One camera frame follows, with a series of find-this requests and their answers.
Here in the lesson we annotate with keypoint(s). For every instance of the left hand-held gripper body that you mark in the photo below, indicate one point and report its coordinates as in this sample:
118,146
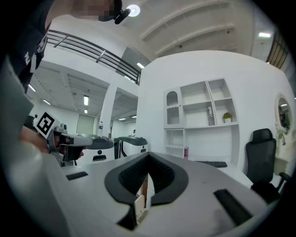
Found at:
45,123

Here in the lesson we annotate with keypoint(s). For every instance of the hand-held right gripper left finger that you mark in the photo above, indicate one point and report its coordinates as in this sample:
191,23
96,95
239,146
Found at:
92,196

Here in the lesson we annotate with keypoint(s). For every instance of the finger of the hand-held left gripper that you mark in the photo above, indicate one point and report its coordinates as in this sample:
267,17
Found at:
81,141

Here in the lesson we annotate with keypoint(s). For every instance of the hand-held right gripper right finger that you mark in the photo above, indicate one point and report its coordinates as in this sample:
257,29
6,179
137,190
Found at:
185,213

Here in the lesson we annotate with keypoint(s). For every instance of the person's left forearm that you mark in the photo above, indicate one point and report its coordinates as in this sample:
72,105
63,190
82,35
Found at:
32,139

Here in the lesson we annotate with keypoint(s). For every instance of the person's left hand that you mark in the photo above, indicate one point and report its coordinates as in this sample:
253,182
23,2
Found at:
81,154

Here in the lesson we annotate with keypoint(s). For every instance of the clear water bottle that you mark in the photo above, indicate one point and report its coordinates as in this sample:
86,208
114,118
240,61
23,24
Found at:
100,129

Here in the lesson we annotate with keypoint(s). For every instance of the black keyboard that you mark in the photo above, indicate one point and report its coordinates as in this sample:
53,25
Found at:
212,164

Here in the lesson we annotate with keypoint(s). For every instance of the pink book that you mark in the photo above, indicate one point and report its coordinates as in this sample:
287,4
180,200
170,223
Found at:
186,152

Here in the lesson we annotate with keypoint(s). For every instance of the white desk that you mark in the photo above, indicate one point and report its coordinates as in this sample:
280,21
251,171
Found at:
233,174

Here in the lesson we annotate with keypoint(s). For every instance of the white shelf unit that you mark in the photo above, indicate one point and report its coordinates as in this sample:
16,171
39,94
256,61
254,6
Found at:
199,129

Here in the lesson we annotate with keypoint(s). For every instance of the black metal railing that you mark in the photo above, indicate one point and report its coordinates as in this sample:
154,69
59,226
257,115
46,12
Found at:
276,51
101,56

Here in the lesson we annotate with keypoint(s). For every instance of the person's black shirt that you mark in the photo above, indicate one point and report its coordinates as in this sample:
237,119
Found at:
27,34

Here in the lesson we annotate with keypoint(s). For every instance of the black office chair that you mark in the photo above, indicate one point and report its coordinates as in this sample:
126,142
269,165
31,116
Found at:
261,157

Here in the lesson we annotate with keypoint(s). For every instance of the pale upright book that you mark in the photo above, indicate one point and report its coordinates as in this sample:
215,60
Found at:
211,115

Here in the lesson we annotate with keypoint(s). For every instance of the small potted plant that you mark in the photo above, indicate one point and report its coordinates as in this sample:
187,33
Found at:
227,117

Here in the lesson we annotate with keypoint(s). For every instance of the person's head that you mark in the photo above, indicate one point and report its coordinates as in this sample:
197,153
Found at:
92,9

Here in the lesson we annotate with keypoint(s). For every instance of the oval white mirror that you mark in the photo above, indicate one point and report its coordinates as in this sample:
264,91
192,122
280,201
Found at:
284,113

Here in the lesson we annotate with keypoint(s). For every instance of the round ceiling light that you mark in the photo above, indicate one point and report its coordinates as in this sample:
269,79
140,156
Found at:
133,10

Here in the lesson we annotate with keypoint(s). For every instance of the black head-worn camera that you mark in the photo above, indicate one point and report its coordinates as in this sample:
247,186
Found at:
122,15

